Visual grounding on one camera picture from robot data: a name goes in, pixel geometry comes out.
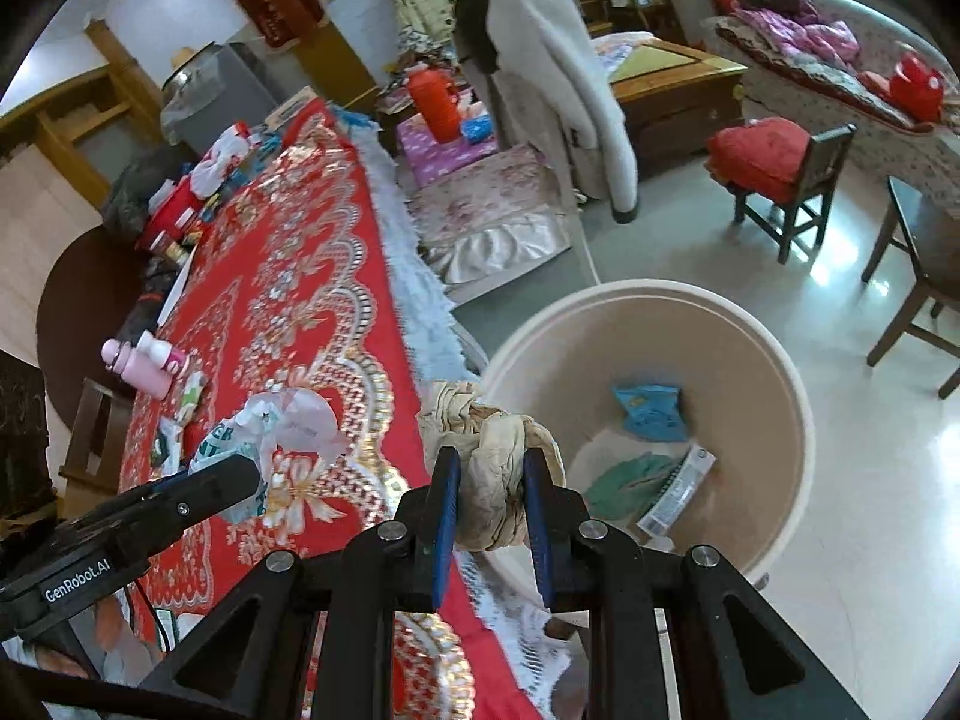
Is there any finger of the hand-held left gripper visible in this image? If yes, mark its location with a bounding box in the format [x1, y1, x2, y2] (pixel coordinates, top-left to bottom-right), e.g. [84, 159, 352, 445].
[112, 454, 266, 554]
[60, 463, 227, 526]

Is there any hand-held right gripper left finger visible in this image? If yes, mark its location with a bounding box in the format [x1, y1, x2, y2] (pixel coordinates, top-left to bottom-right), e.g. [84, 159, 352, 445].
[139, 446, 463, 720]

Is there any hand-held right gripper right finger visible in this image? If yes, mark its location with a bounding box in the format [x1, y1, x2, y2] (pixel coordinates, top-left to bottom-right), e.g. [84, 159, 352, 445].
[523, 448, 871, 720]

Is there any white green printed plastic wrapper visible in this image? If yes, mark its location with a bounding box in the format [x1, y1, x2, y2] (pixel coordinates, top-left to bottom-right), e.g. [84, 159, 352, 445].
[187, 397, 280, 522]

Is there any beige paper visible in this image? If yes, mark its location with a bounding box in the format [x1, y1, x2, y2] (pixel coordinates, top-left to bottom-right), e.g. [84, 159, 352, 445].
[416, 381, 567, 552]

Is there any green fleece cloth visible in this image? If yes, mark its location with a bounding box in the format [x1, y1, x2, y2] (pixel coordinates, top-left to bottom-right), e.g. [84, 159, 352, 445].
[583, 452, 687, 522]

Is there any green white tissue packet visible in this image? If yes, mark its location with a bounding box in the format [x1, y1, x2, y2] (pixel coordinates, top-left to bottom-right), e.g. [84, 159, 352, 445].
[178, 369, 209, 421]

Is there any blue packet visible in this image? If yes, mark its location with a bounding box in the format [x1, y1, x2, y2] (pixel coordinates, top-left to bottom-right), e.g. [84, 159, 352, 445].
[611, 384, 689, 442]

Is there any beige plastic bucket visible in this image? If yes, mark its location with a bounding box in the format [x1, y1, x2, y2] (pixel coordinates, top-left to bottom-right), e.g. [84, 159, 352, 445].
[476, 279, 815, 627]

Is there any person's left forearm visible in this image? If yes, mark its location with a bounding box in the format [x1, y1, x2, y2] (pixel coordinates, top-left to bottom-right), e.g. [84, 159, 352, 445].
[22, 592, 162, 687]

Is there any dark wooden chair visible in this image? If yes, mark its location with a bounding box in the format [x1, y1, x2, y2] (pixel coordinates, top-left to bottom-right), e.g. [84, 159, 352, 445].
[56, 379, 136, 496]

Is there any white pill bottle pink label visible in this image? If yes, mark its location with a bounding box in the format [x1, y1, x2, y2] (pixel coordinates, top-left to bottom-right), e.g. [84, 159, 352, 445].
[135, 334, 188, 374]

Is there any black folded umbrella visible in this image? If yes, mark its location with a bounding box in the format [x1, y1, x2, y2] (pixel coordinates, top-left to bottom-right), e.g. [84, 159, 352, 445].
[124, 255, 177, 350]

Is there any white paper sheet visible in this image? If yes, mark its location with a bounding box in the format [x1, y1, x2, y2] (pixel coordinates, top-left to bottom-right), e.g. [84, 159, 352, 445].
[154, 244, 196, 331]

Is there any brown round board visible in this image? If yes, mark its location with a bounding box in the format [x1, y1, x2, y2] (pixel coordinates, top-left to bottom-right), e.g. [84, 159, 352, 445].
[34, 225, 162, 451]

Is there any white fringed table cover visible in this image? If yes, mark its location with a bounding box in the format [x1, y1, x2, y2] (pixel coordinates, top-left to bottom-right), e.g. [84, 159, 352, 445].
[352, 120, 593, 720]

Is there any red floral tablecloth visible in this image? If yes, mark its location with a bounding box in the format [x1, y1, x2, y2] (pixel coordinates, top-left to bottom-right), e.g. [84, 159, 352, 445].
[116, 101, 556, 720]

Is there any red plastic basin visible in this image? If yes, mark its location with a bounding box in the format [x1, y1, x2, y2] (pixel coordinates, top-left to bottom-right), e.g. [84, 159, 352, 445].
[135, 172, 207, 252]

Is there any black plastic bag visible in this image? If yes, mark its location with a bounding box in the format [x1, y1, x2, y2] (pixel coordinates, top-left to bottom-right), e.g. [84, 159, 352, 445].
[101, 142, 200, 237]

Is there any white plastic bag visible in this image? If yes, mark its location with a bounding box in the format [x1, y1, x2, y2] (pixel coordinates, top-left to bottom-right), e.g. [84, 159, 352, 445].
[191, 124, 252, 192]

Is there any floral folded quilt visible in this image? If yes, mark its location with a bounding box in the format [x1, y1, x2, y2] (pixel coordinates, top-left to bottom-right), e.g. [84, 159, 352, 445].
[405, 146, 575, 286]

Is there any purple patterned box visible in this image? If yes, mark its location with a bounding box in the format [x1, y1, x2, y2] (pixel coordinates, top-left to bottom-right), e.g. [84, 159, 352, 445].
[396, 114, 500, 188]

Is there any cardboard box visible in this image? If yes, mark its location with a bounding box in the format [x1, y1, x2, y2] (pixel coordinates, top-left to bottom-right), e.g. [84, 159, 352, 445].
[262, 85, 323, 132]

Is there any grey metal cabinet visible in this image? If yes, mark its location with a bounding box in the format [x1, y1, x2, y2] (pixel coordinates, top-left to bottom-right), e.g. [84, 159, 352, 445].
[161, 41, 278, 147]

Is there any red thermos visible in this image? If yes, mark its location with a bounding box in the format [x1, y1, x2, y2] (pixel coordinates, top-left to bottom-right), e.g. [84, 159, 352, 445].
[405, 66, 460, 143]

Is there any red cushion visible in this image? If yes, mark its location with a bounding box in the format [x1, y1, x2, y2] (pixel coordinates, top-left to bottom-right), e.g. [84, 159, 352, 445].
[709, 118, 815, 200]

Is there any grey fleece coat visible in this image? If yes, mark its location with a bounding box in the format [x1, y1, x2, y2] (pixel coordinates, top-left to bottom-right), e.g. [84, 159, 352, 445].
[472, 0, 640, 224]

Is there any small wooden chair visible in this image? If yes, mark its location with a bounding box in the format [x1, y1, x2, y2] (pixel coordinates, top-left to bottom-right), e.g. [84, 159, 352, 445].
[731, 124, 857, 265]

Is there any dark wooden stool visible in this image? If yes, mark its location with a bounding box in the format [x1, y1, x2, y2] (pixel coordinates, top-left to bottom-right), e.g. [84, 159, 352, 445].
[862, 176, 960, 398]

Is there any floral sofa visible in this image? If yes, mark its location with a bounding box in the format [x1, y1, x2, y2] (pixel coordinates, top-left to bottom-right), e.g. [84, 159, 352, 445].
[712, 0, 960, 188]

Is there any purple clothes pile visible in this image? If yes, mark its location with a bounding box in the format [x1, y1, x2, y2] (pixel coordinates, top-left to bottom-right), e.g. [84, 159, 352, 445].
[731, 0, 860, 68]

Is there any red bag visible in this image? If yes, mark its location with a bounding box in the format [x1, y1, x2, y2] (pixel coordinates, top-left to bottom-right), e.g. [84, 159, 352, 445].
[859, 51, 946, 121]

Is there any yellow wooden frame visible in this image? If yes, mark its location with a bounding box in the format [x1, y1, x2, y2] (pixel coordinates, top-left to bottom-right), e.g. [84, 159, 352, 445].
[0, 19, 196, 188]

